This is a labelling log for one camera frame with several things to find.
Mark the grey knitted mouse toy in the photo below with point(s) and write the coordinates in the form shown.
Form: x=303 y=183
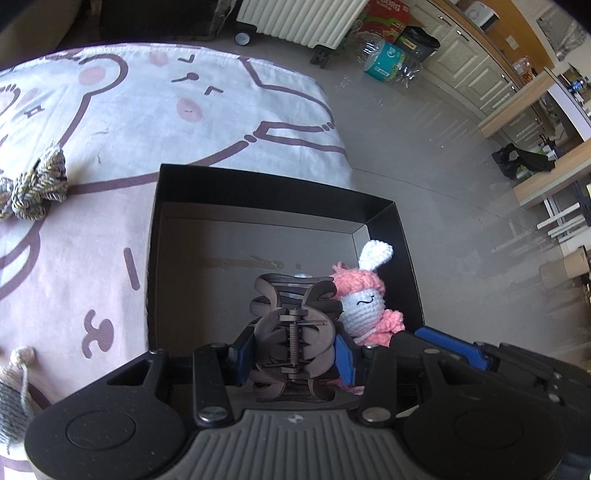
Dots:
x=14 y=406

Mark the plastic bottle pack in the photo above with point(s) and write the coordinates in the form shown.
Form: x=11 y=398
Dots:
x=385 y=60

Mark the black cardboard box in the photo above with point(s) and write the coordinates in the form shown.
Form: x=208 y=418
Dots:
x=207 y=277

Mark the cream kitchen cabinets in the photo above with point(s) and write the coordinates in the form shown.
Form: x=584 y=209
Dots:
x=466 y=60

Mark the brown hair claw clip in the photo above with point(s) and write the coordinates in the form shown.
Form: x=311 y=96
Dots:
x=291 y=337

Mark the brown cardboard box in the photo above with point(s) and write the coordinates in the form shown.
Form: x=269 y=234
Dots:
x=570 y=267

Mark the printed bear blanket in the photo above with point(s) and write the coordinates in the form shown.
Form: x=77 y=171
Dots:
x=138 y=115

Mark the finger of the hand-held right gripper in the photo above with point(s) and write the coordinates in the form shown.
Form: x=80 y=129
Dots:
x=455 y=346
x=521 y=369

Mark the black object on floor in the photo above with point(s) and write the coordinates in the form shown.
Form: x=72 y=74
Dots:
x=521 y=161

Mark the white ribbed suitcase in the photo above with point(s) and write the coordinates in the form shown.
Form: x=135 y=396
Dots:
x=300 y=18

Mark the pink crocheted bunny doll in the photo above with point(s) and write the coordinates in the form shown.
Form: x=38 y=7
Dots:
x=364 y=307

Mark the black bin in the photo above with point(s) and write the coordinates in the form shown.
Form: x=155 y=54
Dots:
x=420 y=41

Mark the red printed carton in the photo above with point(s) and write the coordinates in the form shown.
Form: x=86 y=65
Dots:
x=385 y=18

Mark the white countertop appliance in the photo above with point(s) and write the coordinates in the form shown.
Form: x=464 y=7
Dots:
x=485 y=16

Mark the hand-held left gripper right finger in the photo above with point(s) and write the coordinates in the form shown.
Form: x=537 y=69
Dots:
x=345 y=364

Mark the wooden table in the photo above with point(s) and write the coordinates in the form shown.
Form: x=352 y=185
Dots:
x=549 y=180

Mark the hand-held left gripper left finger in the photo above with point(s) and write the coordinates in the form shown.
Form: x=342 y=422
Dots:
x=244 y=360

